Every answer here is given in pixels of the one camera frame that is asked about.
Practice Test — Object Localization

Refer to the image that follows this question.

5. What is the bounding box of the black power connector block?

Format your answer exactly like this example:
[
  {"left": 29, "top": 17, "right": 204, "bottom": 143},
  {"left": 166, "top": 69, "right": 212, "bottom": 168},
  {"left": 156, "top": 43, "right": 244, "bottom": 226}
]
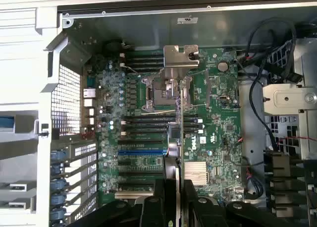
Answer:
[{"left": 264, "top": 151, "right": 291, "bottom": 178}]

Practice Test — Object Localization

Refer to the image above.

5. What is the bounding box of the black expansion slot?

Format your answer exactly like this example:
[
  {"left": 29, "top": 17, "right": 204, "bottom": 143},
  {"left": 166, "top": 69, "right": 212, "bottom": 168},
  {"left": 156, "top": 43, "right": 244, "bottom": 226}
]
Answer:
[
  {"left": 117, "top": 139, "right": 164, "bottom": 146},
  {"left": 117, "top": 183, "right": 156, "bottom": 192},
  {"left": 117, "top": 160, "right": 164, "bottom": 167},
  {"left": 117, "top": 171, "right": 164, "bottom": 178}
]

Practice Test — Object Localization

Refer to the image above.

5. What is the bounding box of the blue expansion slot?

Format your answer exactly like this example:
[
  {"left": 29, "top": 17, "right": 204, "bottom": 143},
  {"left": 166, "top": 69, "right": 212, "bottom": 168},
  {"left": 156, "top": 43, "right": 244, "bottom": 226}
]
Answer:
[{"left": 117, "top": 150, "right": 166, "bottom": 157}]

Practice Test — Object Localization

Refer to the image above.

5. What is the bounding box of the silver disk bay bracket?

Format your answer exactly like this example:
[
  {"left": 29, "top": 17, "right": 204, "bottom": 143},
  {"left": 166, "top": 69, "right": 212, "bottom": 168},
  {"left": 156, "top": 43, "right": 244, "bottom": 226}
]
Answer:
[{"left": 262, "top": 84, "right": 317, "bottom": 115}]

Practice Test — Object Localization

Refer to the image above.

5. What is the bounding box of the white parts rack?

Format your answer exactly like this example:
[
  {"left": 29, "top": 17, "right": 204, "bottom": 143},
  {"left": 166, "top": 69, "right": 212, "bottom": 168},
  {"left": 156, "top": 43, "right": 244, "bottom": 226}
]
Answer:
[{"left": 0, "top": 110, "right": 40, "bottom": 214}]

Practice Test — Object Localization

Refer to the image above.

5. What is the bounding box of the dark blue data cable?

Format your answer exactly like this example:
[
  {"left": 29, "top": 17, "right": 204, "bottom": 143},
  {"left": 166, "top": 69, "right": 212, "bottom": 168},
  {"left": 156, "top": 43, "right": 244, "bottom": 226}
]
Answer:
[{"left": 248, "top": 68, "right": 279, "bottom": 152}]

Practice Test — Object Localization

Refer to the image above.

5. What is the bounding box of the green Dell motherboard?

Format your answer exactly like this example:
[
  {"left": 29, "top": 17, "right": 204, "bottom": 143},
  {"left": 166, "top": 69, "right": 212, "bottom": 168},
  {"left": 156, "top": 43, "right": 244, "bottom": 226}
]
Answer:
[{"left": 95, "top": 47, "right": 245, "bottom": 203}]

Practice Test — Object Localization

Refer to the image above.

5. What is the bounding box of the rear port stack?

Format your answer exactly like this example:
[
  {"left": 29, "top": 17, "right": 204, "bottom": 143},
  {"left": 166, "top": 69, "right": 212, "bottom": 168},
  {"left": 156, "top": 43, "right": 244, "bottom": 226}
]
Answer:
[{"left": 83, "top": 74, "right": 97, "bottom": 132}]

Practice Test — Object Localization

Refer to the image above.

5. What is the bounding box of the blue slot cover clip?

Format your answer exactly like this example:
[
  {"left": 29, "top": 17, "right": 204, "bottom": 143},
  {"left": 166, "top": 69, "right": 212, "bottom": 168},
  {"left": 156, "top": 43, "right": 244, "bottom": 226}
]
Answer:
[
  {"left": 50, "top": 192, "right": 68, "bottom": 206},
  {"left": 50, "top": 150, "right": 68, "bottom": 161},
  {"left": 50, "top": 178, "right": 68, "bottom": 191},
  {"left": 50, "top": 164, "right": 67, "bottom": 176},
  {"left": 49, "top": 207, "right": 68, "bottom": 222}
]

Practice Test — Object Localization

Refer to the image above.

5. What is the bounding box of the black RAM slot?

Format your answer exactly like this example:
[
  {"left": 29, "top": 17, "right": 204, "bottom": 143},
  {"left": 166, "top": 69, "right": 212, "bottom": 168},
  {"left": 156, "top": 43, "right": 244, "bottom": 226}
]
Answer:
[
  {"left": 125, "top": 66, "right": 164, "bottom": 72},
  {"left": 125, "top": 61, "right": 164, "bottom": 67},
  {"left": 121, "top": 133, "right": 169, "bottom": 139},
  {"left": 125, "top": 56, "right": 164, "bottom": 62},
  {"left": 121, "top": 121, "right": 203, "bottom": 127},
  {"left": 125, "top": 51, "right": 164, "bottom": 57},
  {"left": 121, "top": 127, "right": 203, "bottom": 134},
  {"left": 121, "top": 114, "right": 203, "bottom": 121}
]

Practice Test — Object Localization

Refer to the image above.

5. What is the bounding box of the coloured front panel wire bundle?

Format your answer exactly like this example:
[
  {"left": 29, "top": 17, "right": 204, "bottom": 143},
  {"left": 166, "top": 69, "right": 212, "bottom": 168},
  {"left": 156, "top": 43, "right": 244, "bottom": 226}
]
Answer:
[{"left": 244, "top": 166, "right": 264, "bottom": 197}]

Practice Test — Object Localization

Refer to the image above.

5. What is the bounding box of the CPU socket with metal frame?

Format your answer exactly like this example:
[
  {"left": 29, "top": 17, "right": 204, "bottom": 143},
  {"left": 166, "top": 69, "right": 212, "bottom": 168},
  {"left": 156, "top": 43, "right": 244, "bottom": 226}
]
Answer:
[{"left": 140, "top": 75, "right": 194, "bottom": 112}]

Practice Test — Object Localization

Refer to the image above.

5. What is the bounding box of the white expansion slot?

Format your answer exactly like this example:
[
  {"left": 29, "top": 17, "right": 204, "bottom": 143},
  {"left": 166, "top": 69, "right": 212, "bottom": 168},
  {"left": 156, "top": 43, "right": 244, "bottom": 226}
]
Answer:
[{"left": 114, "top": 191, "right": 155, "bottom": 197}]

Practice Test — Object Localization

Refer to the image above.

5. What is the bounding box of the round coin cell battery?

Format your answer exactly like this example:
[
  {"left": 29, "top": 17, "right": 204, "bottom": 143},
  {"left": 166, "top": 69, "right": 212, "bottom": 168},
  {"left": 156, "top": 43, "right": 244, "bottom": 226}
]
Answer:
[{"left": 217, "top": 60, "right": 229, "bottom": 72}]

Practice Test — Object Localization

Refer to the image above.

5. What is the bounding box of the perforated silver slot cover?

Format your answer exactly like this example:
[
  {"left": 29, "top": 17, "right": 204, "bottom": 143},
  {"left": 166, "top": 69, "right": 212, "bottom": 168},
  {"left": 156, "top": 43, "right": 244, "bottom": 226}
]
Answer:
[
  {"left": 68, "top": 199, "right": 99, "bottom": 224},
  {"left": 69, "top": 142, "right": 98, "bottom": 159}
]

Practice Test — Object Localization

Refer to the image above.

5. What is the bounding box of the thin red wire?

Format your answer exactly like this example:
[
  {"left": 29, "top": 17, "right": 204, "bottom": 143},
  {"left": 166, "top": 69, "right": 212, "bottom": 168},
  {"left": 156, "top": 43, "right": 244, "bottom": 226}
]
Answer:
[{"left": 276, "top": 135, "right": 317, "bottom": 145}]

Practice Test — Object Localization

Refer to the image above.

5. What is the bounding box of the silver chipset heatsink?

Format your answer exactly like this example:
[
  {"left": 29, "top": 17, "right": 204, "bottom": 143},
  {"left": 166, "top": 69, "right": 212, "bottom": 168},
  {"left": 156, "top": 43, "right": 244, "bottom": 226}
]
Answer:
[{"left": 184, "top": 162, "right": 208, "bottom": 186}]

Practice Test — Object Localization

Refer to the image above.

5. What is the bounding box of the thick black looped cable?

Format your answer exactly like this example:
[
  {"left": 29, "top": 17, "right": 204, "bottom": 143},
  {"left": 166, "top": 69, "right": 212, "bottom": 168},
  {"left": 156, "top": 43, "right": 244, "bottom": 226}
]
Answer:
[{"left": 244, "top": 17, "right": 304, "bottom": 89}]

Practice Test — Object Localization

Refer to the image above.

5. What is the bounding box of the round black speaker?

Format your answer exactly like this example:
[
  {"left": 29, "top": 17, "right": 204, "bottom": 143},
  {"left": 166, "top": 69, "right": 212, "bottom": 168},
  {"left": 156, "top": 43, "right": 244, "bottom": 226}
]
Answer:
[{"left": 102, "top": 39, "right": 122, "bottom": 55}]

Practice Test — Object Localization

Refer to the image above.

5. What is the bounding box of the black case latch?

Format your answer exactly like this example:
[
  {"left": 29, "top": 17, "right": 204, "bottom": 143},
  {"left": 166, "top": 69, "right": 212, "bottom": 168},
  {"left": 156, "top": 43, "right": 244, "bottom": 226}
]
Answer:
[{"left": 39, "top": 123, "right": 50, "bottom": 139}]

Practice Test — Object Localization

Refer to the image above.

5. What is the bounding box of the white barcode label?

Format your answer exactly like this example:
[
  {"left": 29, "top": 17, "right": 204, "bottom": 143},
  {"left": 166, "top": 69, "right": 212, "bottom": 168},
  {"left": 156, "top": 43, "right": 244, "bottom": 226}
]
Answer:
[{"left": 176, "top": 16, "right": 199, "bottom": 25}]

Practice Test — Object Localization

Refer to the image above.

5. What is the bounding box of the open grey PC case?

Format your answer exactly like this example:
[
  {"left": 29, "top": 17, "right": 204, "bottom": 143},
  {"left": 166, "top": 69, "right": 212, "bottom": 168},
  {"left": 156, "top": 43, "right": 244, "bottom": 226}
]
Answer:
[{"left": 36, "top": 0, "right": 317, "bottom": 227}]

